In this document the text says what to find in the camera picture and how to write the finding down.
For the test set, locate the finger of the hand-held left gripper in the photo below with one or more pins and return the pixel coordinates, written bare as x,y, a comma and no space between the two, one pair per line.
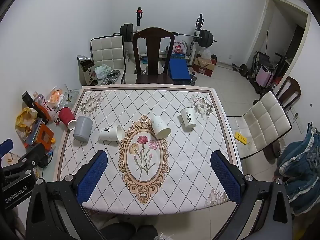
35,155
6,146

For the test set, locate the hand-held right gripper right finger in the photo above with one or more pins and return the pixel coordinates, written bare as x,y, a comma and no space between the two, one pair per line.
226,177

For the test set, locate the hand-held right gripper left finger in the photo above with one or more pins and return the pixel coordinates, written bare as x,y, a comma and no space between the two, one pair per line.
92,177

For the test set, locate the white paper cup black print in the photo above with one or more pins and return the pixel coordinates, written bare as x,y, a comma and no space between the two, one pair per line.
111,133
188,118

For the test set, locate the grey plastic cup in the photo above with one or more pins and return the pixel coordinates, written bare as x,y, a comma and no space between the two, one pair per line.
83,129

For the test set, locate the red paper cup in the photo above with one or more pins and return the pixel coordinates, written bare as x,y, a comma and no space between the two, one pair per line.
67,117

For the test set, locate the white speckled paper cup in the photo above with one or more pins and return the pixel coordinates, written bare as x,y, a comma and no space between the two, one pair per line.
160,126

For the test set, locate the orange box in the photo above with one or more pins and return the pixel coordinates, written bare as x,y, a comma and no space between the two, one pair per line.
42,136

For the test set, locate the yellow plastic bag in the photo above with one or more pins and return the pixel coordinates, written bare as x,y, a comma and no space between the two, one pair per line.
23,120

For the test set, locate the yellow plastic object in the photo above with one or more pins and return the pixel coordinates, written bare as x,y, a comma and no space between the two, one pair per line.
240,138

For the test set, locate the black and orange tool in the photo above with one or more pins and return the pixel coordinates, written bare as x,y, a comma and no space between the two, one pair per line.
37,107

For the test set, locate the floral printed tablecloth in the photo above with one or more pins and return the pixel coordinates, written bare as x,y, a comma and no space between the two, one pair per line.
180,155

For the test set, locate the orange snack bag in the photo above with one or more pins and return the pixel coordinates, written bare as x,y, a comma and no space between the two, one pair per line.
55,97

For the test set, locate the white padded chair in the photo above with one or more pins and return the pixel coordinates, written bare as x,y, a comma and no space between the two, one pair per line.
107,52
262,122

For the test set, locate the clear glass dish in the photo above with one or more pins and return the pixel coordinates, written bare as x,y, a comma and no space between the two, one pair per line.
70,98

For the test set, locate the blue denim clothing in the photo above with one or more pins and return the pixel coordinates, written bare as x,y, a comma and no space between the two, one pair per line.
302,167

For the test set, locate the brown tall box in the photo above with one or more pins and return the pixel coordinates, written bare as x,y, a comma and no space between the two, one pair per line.
87,72

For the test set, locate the silver weight plates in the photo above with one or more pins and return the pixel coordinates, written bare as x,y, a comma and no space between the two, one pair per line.
112,76

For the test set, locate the black dumbbell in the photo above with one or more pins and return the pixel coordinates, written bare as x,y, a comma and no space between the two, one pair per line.
193,78

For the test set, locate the white crumpled plastic bag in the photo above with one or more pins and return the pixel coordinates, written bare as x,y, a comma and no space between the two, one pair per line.
103,71

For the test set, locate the pink suitcase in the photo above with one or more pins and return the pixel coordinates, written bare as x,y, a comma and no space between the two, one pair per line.
264,76

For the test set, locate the dark wooden chair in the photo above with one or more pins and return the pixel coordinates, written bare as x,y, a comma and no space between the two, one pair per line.
291,90
152,45

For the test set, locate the small floor barbell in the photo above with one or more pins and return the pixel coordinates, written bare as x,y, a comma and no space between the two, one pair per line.
242,69

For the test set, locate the cardboard box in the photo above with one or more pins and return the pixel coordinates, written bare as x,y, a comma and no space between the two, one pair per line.
205,66

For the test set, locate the black folding cart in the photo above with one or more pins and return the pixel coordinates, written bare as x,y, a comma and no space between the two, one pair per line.
275,62

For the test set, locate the white weight rack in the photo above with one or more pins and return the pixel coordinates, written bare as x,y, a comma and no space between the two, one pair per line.
193,51

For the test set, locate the red and white plastic bag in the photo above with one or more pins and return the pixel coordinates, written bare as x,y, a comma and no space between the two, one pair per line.
180,48

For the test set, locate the black barbell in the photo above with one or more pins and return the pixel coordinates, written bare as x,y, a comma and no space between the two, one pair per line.
207,38

